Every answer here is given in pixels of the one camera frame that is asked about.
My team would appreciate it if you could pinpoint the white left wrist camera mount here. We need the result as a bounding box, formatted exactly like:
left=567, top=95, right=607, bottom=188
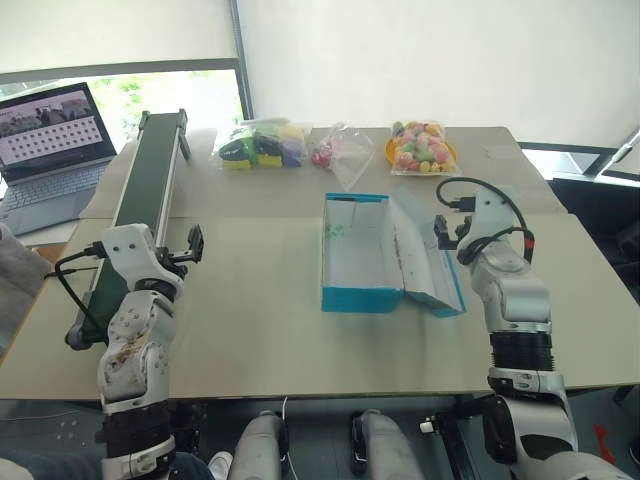
left=101, top=223, right=184, bottom=287

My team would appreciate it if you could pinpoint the black table frame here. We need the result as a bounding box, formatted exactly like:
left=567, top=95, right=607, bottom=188
left=433, top=394, right=484, bottom=480

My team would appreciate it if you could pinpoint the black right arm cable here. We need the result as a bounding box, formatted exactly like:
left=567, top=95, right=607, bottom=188
left=435, top=176, right=537, bottom=266

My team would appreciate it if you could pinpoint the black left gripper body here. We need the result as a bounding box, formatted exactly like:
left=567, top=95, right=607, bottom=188
left=155, top=248, right=190, bottom=291

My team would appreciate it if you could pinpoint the dark window frame post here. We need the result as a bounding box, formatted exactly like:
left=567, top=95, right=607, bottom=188
left=231, top=0, right=257, bottom=124

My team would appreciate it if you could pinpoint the plastic bag of colourful toys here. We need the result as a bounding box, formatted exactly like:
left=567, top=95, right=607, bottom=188
left=388, top=119, right=462, bottom=178

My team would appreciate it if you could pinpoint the plastic bag of sponges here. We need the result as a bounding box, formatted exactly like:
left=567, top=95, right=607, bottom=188
left=209, top=117, right=314, bottom=174

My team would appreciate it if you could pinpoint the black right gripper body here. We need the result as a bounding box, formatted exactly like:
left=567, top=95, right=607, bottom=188
left=446, top=229, right=472, bottom=254

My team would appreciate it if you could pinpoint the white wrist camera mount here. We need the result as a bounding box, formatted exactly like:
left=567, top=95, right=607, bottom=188
left=456, top=185, right=519, bottom=252
left=101, top=223, right=184, bottom=287

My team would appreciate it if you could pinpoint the green conveyor belt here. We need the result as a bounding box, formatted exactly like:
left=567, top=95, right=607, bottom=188
left=64, top=108, right=194, bottom=351

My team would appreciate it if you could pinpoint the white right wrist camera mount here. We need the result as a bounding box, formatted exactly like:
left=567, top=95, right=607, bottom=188
left=456, top=185, right=519, bottom=252

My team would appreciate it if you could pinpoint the person in grey clothing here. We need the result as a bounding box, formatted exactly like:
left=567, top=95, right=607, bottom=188
left=0, top=221, right=47, bottom=369

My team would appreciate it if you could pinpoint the white roller blind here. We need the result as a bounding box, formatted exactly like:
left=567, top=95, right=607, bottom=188
left=0, top=0, right=240, bottom=77

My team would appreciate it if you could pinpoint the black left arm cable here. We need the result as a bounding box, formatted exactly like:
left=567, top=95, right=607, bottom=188
left=53, top=240, right=109, bottom=332

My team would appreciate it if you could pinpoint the yellow plate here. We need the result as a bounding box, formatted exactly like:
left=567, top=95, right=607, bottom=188
left=384, top=137, right=459, bottom=170

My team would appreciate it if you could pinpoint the silver laptop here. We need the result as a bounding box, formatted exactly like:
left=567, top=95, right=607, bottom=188
left=0, top=81, right=119, bottom=237

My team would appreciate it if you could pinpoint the blue cardboard box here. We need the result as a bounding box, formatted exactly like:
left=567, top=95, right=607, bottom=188
left=319, top=191, right=469, bottom=319

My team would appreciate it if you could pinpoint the plastic bag with red items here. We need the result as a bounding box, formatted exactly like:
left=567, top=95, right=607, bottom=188
left=309, top=121, right=377, bottom=192

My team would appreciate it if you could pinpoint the black furniture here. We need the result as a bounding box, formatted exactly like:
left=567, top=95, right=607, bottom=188
left=518, top=141, right=640, bottom=254

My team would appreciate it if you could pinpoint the white sneaker toe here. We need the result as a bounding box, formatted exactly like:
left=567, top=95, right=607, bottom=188
left=206, top=450, right=234, bottom=480

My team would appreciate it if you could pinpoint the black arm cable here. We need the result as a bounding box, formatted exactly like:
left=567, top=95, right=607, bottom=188
left=435, top=176, right=537, bottom=266
left=53, top=240, right=109, bottom=332

